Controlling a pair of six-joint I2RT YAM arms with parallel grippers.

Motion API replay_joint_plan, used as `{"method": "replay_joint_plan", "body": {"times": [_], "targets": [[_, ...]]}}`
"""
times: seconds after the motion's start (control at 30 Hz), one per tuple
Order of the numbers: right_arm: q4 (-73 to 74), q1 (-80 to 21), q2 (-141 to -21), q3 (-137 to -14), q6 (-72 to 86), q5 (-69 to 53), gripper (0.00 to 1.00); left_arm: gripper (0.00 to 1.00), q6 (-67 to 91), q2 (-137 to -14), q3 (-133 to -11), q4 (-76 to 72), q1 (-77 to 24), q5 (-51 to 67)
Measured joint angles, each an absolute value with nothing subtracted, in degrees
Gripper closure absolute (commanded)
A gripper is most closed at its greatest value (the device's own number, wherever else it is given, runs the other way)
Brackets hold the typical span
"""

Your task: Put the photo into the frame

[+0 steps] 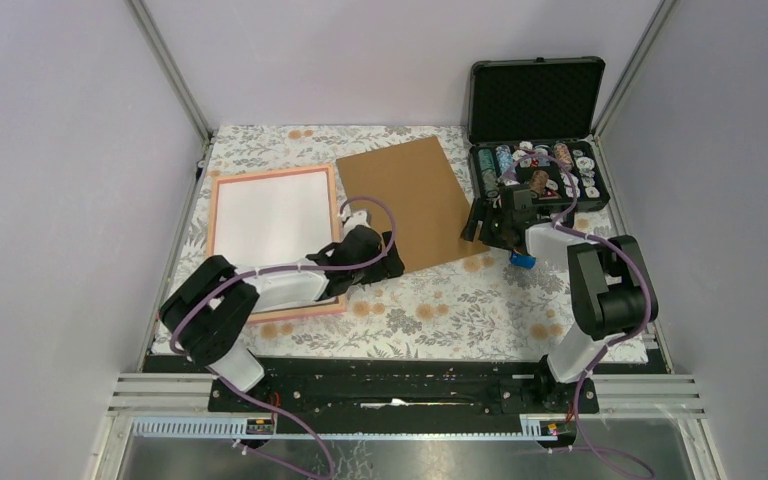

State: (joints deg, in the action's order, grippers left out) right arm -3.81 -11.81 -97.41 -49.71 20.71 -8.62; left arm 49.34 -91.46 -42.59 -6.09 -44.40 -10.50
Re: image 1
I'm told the pink wooden picture frame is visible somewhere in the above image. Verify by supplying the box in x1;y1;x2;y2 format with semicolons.
205;164;348;326

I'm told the brown cardboard backing board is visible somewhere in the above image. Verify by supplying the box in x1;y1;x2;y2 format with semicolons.
336;136;489;273

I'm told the seascape photo print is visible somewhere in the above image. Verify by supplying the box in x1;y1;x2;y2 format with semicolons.
212;170;332;313

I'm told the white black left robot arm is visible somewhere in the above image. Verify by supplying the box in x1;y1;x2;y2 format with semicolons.
158;224;404;411

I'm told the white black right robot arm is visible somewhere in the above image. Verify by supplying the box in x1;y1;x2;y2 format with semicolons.
461;185;658;412

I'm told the blue purple poker chip stack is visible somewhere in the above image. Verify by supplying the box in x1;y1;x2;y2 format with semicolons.
495;144;516;182

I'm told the lower orange poker chip stack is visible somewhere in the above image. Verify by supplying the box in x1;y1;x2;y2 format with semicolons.
528;169;549;198

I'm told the orange poker chip stack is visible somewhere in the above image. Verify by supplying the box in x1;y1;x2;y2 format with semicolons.
553;143;576;174
528;169;549;198

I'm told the blue yellow toy car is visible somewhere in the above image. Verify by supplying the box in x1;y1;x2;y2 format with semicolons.
509;251;537;269

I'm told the green poker chip stack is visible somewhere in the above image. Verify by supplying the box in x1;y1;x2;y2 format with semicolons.
477;148;498;199

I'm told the upper orange poker chip stack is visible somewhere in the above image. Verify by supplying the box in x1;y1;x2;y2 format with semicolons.
553;143;576;174

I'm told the floral tablecloth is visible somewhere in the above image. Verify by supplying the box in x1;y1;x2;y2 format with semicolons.
170;125;573;361

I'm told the black poker chip case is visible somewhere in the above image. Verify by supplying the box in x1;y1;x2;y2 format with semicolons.
467;56;606;200

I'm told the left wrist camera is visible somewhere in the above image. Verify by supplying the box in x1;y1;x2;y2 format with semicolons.
340;209;370;232

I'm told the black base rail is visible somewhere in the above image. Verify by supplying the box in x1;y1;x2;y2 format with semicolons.
142;354;601;435

